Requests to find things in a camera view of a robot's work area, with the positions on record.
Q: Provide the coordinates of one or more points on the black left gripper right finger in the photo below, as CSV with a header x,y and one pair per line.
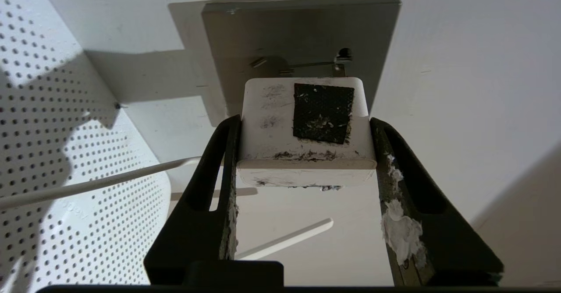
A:
x,y
451,249

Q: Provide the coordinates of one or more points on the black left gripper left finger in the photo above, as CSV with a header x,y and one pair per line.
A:
x,y
193,236

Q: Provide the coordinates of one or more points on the white power adapter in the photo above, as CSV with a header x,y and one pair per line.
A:
x,y
271,131

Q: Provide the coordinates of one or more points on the white router with antennas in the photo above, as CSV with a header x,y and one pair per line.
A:
x,y
65,153

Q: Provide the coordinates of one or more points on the grey wall socket plate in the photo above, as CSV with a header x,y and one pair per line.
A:
x,y
245,34

